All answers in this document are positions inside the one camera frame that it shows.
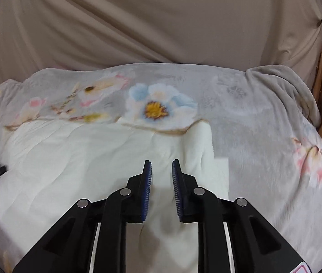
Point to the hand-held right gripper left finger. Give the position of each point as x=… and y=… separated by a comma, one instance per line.
x=148, y=189

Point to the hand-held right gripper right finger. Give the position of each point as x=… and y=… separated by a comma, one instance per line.
x=175, y=189

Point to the cream quilted jacket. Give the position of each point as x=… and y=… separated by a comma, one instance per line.
x=64, y=162

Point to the grey floral blanket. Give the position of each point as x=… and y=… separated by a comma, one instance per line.
x=234, y=119

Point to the beige backdrop sheet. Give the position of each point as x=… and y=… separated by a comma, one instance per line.
x=149, y=20

